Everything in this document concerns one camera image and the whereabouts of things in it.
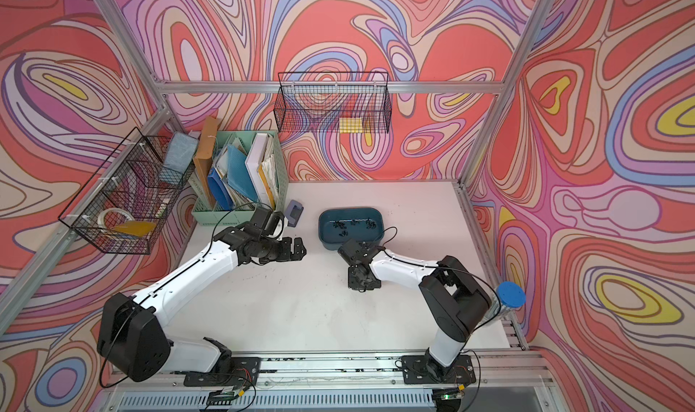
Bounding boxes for yellow sticky note pad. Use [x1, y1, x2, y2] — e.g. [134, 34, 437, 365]
[338, 117, 364, 133]

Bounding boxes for black wire basket wall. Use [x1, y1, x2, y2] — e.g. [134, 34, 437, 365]
[273, 70, 393, 133]
[59, 128, 194, 255]

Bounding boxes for black wire basket back wall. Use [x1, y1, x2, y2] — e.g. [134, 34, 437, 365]
[273, 70, 393, 133]

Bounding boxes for clear tube blue cap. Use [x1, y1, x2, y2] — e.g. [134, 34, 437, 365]
[481, 281, 526, 324]

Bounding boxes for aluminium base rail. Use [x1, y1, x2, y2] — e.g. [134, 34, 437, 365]
[94, 350, 569, 411]

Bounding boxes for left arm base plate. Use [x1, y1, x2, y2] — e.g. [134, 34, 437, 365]
[184, 357, 262, 388]

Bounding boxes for grey blue sponge pad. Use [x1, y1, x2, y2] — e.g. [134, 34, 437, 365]
[163, 133, 198, 174]

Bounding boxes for white tape roll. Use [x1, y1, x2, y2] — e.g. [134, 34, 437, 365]
[97, 208, 135, 231]

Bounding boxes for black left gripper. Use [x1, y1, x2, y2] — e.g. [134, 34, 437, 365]
[258, 235, 309, 264]

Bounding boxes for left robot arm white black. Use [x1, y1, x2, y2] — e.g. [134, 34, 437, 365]
[97, 206, 307, 382]

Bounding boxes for grey blue hole punch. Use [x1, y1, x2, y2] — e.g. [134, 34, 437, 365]
[284, 200, 304, 228]

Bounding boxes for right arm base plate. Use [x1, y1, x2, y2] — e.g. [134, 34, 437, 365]
[398, 354, 477, 386]

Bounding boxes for blue folder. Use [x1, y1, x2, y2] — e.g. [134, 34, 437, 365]
[207, 144, 257, 211]

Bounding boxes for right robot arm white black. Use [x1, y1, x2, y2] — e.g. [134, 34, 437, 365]
[338, 240, 498, 378]

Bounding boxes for dark teal storage box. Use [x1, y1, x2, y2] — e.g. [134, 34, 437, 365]
[318, 207, 385, 251]

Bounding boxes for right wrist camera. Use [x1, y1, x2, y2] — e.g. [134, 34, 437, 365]
[338, 239, 367, 267]

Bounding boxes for yellow card in basket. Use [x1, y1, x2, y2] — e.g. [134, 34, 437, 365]
[111, 220, 157, 238]

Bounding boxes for green plastic file organizer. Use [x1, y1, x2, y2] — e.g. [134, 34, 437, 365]
[193, 131, 289, 227]

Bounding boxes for brown cardboard folder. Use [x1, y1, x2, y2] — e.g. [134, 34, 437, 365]
[193, 116, 219, 211]

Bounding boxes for black wire basket left wall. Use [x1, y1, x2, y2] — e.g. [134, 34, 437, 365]
[59, 128, 194, 255]

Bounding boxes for white binder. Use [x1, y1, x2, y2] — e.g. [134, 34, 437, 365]
[245, 133, 275, 209]

